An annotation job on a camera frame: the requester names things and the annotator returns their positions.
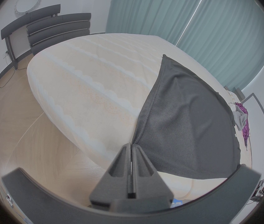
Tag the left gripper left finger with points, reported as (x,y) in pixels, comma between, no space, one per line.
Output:
(115,183)

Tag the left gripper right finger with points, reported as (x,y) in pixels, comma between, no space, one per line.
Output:
(148,183)

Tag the black T-shirt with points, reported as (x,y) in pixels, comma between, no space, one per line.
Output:
(188,125)

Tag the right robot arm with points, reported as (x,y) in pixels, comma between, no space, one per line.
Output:
(261,189)

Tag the bed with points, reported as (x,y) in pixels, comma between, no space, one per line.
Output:
(94,78)

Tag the purple garment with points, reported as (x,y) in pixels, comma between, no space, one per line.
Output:
(245,127)

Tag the grey garment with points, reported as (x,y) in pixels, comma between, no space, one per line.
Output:
(239,118)

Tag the grey bedside table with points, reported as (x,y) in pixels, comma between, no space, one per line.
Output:
(234,92)

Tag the black chest of drawers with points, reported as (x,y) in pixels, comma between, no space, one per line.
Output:
(57,34)

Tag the blue-green curtain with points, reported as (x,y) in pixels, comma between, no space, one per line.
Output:
(230,38)
(150,10)

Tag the black dressing table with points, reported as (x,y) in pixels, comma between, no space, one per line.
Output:
(24,24)

